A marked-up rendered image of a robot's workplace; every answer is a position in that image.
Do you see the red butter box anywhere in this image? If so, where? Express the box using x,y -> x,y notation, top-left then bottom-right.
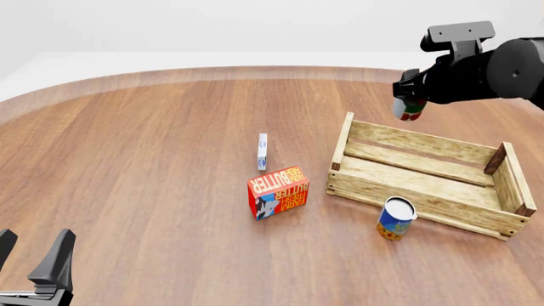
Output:
246,165 -> 311,222

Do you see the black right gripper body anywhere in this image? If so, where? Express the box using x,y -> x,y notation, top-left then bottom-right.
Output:
400,67 -> 445,104

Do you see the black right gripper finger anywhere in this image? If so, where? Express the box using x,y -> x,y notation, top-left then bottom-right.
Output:
392,79 -> 422,102

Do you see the small white blue box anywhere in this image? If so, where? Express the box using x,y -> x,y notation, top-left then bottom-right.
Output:
256,133 -> 269,171

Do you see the wooden slat tray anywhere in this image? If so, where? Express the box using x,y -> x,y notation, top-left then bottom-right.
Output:
326,111 -> 538,242

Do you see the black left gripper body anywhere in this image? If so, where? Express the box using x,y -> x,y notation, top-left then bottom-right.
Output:
0,283 -> 76,306

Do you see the blue soup can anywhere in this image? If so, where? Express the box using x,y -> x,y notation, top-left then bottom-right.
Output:
376,195 -> 419,241

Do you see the tomato sauce can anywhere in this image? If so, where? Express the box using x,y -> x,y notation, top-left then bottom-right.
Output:
391,94 -> 428,122

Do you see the flat plate on black stalk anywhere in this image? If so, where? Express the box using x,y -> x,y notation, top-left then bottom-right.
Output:
420,20 -> 496,62

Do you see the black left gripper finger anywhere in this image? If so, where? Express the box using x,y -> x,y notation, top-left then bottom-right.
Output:
0,229 -> 19,273
26,228 -> 77,292

